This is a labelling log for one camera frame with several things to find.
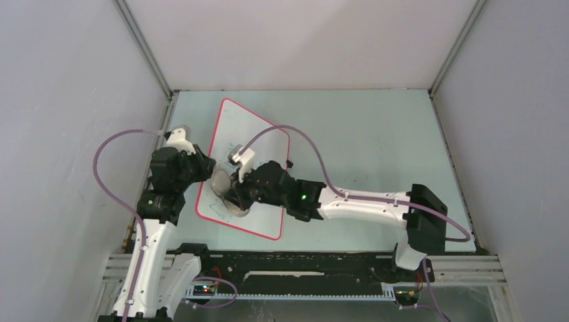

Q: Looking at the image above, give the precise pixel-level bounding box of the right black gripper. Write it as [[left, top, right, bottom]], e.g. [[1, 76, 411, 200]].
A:
[[223, 164, 289, 211]]

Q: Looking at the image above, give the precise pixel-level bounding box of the grey mesh sponge eraser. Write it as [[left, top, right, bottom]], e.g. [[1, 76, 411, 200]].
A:
[[210, 164, 250, 217]]

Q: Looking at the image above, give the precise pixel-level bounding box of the pink-framed whiteboard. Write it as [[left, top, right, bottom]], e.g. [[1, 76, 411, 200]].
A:
[[195, 98, 290, 240]]

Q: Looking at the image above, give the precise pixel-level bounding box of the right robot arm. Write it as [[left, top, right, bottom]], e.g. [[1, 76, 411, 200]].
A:
[[211, 161, 448, 280]]

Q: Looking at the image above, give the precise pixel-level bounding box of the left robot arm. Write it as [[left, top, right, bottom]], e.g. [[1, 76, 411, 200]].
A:
[[97, 144, 216, 321]]

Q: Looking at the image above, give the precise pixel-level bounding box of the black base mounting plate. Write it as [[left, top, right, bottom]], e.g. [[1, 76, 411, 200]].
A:
[[201, 251, 435, 297]]

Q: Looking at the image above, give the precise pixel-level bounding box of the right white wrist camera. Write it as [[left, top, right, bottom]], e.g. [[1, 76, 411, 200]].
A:
[[227, 145, 255, 183]]

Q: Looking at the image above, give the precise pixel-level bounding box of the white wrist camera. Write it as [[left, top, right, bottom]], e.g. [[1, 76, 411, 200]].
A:
[[165, 125, 196, 155], [227, 145, 255, 183]]

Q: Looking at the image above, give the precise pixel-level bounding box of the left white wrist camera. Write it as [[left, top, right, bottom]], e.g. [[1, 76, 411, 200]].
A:
[[165, 125, 196, 155]]

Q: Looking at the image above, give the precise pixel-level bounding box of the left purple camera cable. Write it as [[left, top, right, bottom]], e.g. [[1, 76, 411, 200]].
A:
[[92, 129, 166, 322]]

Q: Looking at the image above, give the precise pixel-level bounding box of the purple camera cable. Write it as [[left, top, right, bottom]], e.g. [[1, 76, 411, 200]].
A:
[[242, 125, 472, 322], [92, 129, 166, 322]]

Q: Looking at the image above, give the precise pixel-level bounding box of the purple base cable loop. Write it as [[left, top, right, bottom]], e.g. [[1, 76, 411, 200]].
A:
[[187, 277, 240, 310]]

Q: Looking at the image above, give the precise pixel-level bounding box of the left corner aluminium post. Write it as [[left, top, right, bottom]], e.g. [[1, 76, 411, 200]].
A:
[[113, 0, 174, 100]]

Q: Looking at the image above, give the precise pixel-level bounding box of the corner aluminium post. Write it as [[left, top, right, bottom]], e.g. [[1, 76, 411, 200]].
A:
[[429, 0, 488, 100], [113, 0, 174, 100]]

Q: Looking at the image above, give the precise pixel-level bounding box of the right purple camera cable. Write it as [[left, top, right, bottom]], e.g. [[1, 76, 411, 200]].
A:
[[242, 125, 472, 322]]

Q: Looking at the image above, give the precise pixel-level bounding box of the aluminium frame rail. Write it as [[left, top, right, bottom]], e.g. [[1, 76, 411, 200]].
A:
[[99, 255, 508, 303]]

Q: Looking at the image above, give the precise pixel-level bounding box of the right corner aluminium post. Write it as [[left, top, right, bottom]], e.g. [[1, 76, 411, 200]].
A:
[[429, 0, 488, 100]]

